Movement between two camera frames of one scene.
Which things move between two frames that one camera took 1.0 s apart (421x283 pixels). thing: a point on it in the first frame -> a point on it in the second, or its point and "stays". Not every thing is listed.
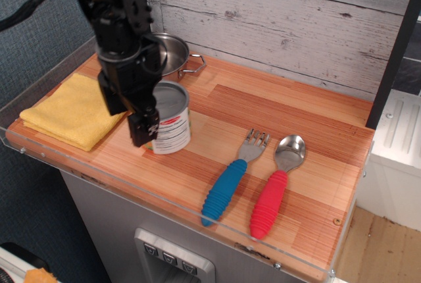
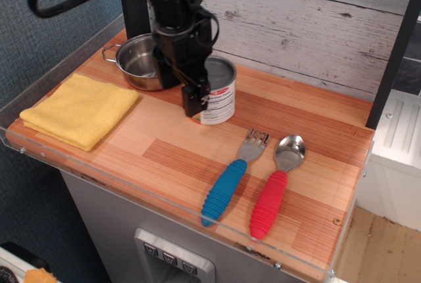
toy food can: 174,133 -> 221,73
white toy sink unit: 390,185 stays
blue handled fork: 226,181 stays
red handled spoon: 290,151 stays
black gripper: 135,81 -> 190,49
